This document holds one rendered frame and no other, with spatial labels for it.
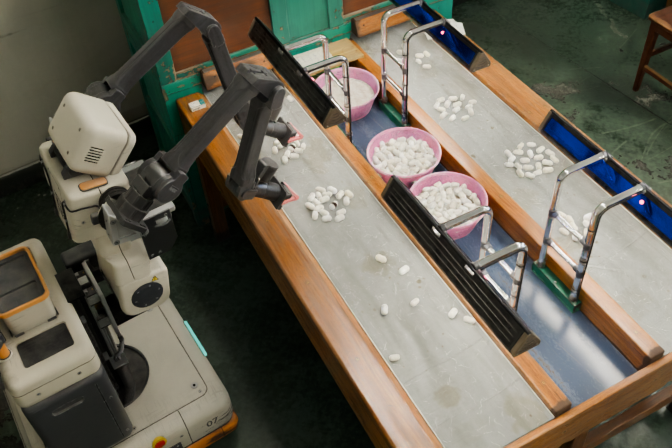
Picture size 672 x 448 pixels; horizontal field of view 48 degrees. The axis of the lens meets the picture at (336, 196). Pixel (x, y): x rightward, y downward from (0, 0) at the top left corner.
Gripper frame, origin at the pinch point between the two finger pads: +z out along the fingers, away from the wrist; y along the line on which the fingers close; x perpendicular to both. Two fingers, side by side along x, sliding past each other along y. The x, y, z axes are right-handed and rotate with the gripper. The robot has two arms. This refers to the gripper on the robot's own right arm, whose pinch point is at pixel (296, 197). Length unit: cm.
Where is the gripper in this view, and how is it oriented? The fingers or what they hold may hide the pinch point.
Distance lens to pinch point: 246.8
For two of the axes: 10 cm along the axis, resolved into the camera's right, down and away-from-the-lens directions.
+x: -5.3, 7.8, 3.4
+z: 7.0, 1.8, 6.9
